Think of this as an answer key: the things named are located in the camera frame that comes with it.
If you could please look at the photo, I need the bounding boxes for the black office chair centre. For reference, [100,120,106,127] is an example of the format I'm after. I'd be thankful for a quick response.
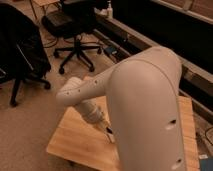
[41,0,102,74]

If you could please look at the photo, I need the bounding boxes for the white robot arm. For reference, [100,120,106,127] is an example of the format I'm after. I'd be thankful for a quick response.
[56,46,187,171]

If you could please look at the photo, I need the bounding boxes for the wooden table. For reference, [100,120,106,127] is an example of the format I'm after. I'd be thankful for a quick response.
[46,75,201,171]

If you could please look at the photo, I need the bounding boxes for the white sponge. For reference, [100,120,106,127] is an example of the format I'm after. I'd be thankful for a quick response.
[106,133,115,143]

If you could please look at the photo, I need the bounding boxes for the black office chair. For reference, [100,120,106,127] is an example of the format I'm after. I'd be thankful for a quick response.
[41,0,102,74]
[0,2,51,107]

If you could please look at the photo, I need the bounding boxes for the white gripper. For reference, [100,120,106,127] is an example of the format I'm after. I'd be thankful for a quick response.
[86,107,111,132]

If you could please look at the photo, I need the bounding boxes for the black office chair left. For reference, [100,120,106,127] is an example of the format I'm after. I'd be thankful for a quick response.
[0,2,51,107]

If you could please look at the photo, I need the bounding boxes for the white spray bottle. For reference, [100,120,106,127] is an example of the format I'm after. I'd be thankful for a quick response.
[107,0,113,19]

